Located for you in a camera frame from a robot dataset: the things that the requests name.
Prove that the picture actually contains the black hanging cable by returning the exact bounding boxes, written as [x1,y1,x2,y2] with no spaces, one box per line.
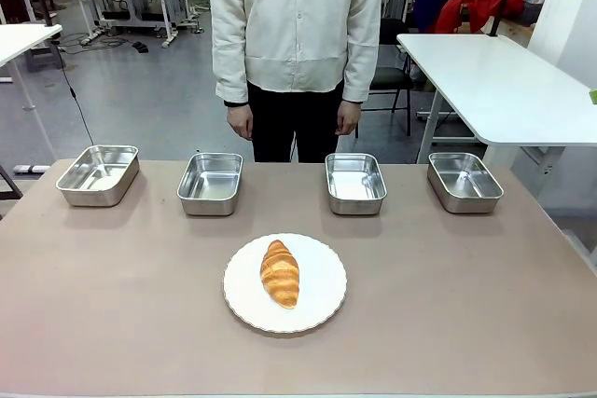
[49,41,96,146]

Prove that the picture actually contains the white desk with pole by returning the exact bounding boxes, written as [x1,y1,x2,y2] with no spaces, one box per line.
[0,23,64,161]

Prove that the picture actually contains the white scalloped plate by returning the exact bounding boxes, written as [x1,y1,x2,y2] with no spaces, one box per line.
[222,232,349,335]

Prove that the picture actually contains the golden croissant bread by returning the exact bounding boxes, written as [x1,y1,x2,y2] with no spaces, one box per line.
[259,239,300,310]

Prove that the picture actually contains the person's black trousers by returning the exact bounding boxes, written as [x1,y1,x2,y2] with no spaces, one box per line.
[246,80,345,164]

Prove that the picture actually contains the black folding chair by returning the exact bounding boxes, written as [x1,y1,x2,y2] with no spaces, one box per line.
[354,18,415,139]

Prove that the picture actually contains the steel rectangular container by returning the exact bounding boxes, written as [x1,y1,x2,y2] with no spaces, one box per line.
[176,151,244,217]
[325,152,388,216]
[426,151,505,215]
[55,144,141,208]

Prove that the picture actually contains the white side table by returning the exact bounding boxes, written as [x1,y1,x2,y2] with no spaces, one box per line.
[396,33,597,213]

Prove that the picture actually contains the person's right hand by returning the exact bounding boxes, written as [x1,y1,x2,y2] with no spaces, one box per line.
[226,102,255,141]

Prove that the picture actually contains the person's right sleeved forearm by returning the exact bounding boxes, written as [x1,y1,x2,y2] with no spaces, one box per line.
[207,0,251,107]

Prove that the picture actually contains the person's left sleeved forearm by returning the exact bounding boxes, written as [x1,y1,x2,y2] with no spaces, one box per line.
[341,0,389,104]

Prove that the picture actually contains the person's cream shirt torso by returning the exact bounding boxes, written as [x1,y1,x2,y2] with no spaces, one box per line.
[207,0,389,93]

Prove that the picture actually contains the person's left hand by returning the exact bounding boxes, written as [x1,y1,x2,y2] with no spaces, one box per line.
[335,99,363,136]

